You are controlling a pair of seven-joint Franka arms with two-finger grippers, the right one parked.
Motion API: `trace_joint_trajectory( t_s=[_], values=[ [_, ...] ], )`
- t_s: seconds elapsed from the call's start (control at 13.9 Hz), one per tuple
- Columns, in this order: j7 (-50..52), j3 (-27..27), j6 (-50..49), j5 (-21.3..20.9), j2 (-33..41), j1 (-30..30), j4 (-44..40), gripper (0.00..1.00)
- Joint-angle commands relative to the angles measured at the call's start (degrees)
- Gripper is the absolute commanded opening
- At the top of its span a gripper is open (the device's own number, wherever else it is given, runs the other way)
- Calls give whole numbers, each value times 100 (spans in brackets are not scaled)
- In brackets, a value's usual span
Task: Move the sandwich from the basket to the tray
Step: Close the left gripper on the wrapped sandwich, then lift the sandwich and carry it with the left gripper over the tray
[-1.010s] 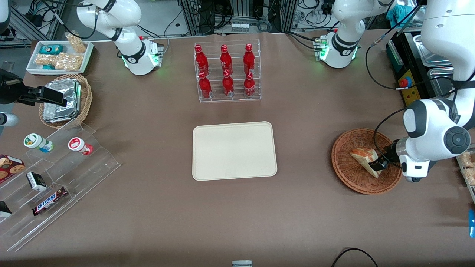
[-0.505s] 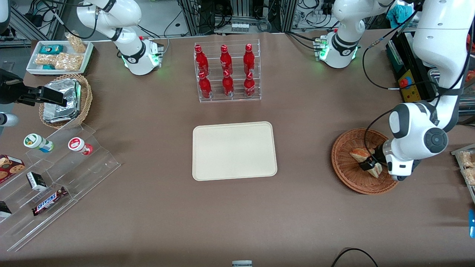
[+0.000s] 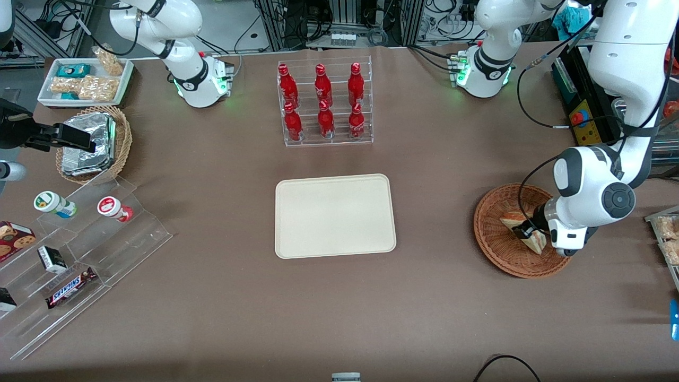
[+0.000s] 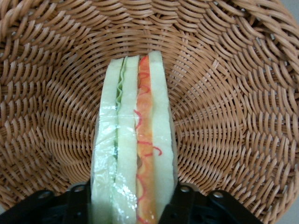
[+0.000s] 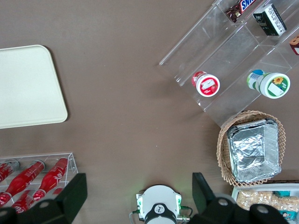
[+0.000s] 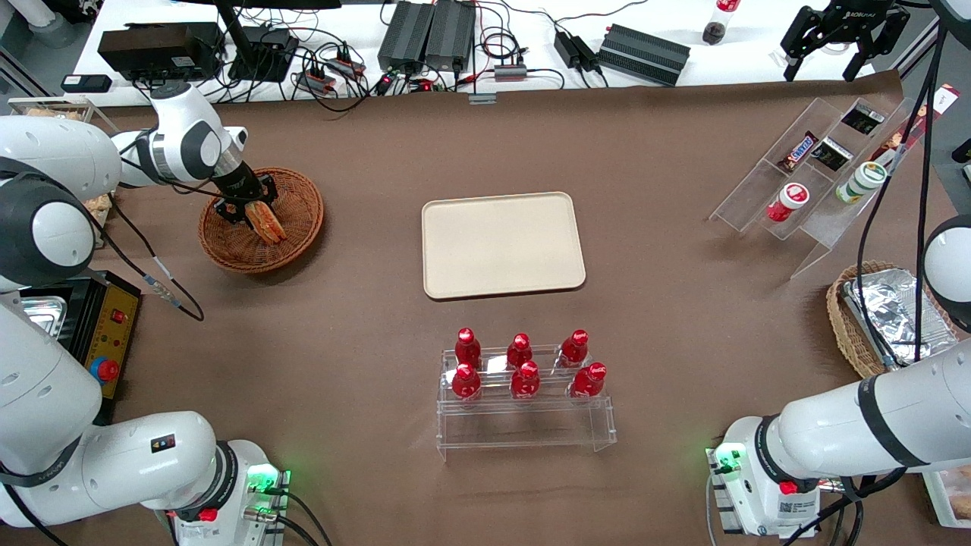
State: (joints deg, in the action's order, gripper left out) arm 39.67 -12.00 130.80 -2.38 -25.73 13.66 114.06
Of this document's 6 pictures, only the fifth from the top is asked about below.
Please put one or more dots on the white rectangular snack tray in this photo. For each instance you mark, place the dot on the white rectangular snack tray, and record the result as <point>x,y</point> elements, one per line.
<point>236,190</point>

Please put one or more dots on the clear acrylic bottle rack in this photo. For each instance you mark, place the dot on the clear acrylic bottle rack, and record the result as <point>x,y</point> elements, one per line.
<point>72,161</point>

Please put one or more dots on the red cola bottle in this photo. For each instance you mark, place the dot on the red cola bottle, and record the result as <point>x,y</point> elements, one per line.
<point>53,175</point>
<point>7,169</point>
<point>25,177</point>
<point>23,201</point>

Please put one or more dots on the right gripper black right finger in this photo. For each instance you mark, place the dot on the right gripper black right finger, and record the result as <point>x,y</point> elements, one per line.
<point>205,198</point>

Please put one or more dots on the clear acrylic stepped stand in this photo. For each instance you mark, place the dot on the clear acrylic stepped stand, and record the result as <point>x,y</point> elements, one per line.
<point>233,46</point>

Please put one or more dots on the aluminium foil container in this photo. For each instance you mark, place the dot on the aluminium foil container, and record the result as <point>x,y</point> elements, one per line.
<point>252,151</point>

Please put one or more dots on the Snickers chocolate bar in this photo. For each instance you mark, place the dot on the Snickers chocolate bar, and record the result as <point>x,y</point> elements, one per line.
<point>237,10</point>

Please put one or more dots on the light tan wicker basket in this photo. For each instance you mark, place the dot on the light tan wicker basket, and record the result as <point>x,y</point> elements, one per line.
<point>222,149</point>

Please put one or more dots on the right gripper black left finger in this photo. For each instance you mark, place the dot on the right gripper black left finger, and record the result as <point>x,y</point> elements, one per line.
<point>70,193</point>

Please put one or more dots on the small teal snack packet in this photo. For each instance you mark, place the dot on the small teal snack packet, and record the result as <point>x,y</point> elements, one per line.
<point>282,193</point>

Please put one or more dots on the cream plastic tray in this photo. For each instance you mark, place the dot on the cream plastic tray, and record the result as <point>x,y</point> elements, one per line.
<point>28,86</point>

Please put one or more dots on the red lidded yogurt cup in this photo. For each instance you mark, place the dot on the red lidded yogurt cup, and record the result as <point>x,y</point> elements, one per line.
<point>208,85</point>

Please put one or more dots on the small black white box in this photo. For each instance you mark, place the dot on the small black white box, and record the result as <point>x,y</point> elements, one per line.
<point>268,21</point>

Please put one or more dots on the green lidded yogurt cup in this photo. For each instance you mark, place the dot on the green lidded yogurt cup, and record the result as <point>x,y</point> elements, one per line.
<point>273,85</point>

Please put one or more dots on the rice cracker bag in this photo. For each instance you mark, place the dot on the rice cracker bag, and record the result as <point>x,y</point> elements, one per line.
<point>288,201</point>
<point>252,198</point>

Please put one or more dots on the cookie box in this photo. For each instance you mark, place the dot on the cookie box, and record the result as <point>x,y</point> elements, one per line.
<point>294,45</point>

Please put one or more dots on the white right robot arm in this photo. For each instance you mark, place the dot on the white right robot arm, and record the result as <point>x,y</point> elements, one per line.
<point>158,196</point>

